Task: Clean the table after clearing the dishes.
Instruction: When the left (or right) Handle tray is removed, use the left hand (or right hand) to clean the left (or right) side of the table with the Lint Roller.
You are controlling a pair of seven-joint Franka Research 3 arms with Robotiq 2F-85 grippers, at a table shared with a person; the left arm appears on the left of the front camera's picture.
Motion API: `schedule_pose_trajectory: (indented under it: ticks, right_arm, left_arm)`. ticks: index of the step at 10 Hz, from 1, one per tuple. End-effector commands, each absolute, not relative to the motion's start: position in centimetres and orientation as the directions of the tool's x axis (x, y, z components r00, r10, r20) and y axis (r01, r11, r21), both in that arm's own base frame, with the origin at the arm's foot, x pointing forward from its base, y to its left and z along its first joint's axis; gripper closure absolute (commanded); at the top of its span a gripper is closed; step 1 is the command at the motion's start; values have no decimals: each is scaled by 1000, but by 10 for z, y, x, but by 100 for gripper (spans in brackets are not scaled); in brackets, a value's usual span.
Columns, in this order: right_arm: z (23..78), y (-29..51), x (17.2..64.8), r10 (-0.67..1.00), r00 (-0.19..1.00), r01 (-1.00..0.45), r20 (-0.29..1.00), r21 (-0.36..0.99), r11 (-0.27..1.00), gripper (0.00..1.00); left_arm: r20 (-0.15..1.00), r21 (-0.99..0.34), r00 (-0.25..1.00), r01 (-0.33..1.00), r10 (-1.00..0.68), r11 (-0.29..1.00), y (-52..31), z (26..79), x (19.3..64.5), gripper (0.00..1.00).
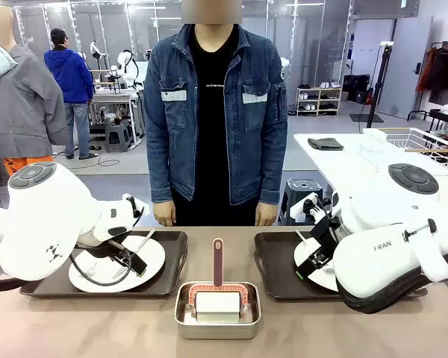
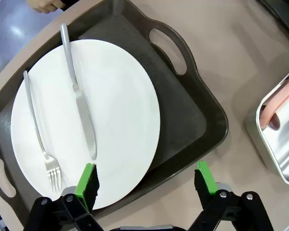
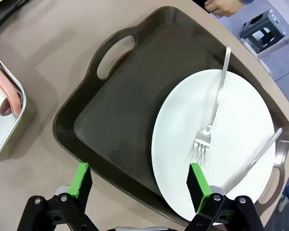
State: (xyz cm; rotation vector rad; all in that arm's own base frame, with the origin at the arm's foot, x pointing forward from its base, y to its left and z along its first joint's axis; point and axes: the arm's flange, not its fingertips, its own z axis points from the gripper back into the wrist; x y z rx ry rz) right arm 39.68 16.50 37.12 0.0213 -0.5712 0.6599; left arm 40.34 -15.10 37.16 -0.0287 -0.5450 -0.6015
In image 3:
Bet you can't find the person's right hand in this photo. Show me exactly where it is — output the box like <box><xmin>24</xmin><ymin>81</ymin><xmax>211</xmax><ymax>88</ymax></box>
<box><xmin>204</xmin><ymin>0</ymin><xmax>244</xmax><ymax>18</ymax></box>

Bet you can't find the silver fork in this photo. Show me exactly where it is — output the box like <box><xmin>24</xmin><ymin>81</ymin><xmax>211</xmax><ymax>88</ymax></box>
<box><xmin>192</xmin><ymin>46</ymin><xmax>232</xmax><ymax>167</ymax></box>

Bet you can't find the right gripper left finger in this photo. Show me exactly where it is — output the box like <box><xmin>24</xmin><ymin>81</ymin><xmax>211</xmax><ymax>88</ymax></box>
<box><xmin>16</xmin><ymin>162</ymin><xmax>99</xmax><ymax>231</ymax></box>

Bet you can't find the silver table knife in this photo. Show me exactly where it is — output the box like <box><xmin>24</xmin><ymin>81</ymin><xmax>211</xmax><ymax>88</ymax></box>
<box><xmin>219</xmin><ymin>127</ymin><xmax>283</xmax><ymax>193</ymax></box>

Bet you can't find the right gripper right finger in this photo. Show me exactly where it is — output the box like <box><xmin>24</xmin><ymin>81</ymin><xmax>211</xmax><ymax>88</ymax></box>
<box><xmin>183</xmin><ymin>163</ymin><xmax>264</xmax><ymax>231</ymax></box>

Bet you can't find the dark brown handled serving tray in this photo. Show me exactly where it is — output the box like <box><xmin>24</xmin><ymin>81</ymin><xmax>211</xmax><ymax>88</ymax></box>
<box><xmin>52</xmin><ymin>6</ymin><xmax>289</xmax><ymax>228</ymax></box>

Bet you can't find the pink handled lint roller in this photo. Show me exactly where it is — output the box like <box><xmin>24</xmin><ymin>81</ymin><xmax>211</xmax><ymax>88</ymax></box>
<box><xmin>0</xmin><ymin>0</ymin><xmax>24</xmax><ymax>117</ymax></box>

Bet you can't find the white round dinner plate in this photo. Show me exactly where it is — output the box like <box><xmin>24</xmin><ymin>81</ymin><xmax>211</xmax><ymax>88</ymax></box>
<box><xmin>151</xmin><ymin>69</ymin><xmax>276</xmax><ymax>226</ymax></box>

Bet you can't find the rectangular steel container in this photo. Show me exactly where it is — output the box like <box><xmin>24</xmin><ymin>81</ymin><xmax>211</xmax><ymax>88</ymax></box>
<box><xmin>0</xmin><ymin>56</ymin><xmax>27</xmax><ymax>167</ymax></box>

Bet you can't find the grey plastic stool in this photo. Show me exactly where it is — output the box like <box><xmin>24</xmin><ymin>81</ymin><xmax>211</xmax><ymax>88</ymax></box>
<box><xmin>239</xmin><ymin>9</ymin><xmax>286</xmax><ymax>55</ymax></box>

